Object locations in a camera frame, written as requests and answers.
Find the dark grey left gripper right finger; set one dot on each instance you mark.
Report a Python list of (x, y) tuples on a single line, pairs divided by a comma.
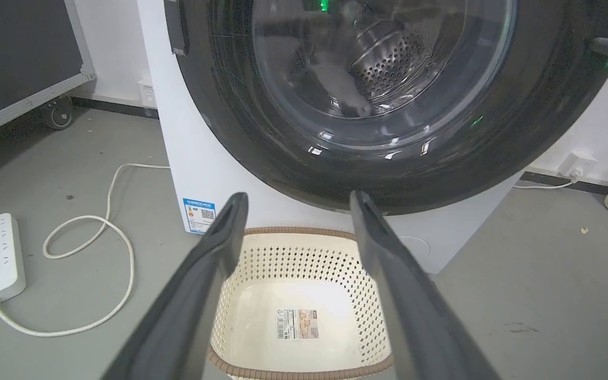
[(415, 311)]

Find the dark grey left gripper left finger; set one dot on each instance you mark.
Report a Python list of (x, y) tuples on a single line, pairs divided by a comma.
[(188, 306)]

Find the white front-load washing machine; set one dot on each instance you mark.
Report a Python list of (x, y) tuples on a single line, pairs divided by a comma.
[(214, 169)]

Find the round dark glass washer door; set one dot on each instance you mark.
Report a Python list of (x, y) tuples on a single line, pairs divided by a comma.
[(388, 95)]

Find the blue energy label sticker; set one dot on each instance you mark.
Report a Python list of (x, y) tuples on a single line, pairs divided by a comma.
[(199, 214)]

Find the cream perforated laundry basket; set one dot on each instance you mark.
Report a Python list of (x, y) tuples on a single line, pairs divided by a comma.
[(304, 311)]

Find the black caster wheel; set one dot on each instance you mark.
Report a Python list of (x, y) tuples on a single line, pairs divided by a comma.
[(59, 113)]

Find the white wall socket with plug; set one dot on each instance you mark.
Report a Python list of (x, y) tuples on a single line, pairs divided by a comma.
[(577, 165)]

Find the white wall outlet plate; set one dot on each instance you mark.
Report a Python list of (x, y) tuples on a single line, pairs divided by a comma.
[(147, 94)]

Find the black panel with aluminium frame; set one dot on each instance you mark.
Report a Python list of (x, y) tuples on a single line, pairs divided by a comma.
[(16, 58)]

